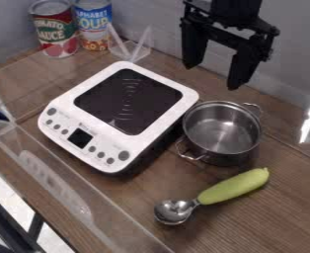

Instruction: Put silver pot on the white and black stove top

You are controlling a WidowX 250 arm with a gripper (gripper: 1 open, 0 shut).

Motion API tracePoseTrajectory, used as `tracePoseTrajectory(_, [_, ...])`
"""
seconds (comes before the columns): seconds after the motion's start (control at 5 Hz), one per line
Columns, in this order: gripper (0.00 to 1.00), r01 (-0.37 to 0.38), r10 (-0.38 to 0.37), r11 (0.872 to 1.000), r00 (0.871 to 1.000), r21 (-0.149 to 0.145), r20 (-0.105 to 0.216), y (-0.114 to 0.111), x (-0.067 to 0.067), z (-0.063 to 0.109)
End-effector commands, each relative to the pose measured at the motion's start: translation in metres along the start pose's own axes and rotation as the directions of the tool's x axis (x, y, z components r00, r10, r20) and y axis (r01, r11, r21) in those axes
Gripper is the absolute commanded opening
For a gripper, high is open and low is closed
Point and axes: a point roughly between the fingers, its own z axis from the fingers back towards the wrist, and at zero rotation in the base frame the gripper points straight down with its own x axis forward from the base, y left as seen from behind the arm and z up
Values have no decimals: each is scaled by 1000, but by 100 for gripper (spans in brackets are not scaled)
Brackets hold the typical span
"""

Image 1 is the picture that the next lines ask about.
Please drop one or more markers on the clear acrylic corner bracket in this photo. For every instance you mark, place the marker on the clear acrylic corner bracket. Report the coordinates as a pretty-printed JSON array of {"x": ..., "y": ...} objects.
[{"x": 129, "y": 50}]

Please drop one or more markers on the clear acrylic front barrier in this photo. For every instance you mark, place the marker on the clear acrylic front barrier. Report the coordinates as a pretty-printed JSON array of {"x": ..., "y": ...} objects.
[{"x": 104, "y": 223}]

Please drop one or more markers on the black table frame leg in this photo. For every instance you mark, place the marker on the black table frame leg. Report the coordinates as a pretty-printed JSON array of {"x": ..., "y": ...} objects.
[{"x": 16, "y": 239}]

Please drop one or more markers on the silver steel pot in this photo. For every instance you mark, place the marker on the silver steel pot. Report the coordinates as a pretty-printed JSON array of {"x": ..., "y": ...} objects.
[{"x": 220, "y": 133}]

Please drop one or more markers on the tomato sauce can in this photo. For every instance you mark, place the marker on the tomato sauce can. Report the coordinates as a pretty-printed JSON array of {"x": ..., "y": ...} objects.
[{"x": 55, "y": 27}]

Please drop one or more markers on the alphabet soup can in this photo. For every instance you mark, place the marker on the alphabet soup can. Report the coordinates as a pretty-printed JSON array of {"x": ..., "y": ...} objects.
[{"x": 93, "y": 16}]

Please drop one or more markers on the white and black stove top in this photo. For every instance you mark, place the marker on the white and black stove top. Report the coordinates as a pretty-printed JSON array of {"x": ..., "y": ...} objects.
[{"x": 111, "y": 117}]

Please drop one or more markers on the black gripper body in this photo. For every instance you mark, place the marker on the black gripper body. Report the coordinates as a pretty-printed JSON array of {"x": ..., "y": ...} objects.
[{"x": 231, "y": 14}]

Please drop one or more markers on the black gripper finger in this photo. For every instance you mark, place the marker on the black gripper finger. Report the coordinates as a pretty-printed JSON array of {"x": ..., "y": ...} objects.
[
  {"x": 252, "y": 51},
  {"x": 194, "y": 43}
]

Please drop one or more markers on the green handled ice cream scoop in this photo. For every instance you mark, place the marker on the green handled ice cream scoop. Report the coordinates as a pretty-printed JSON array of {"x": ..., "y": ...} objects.
[{"x": 174, "y": 212}]

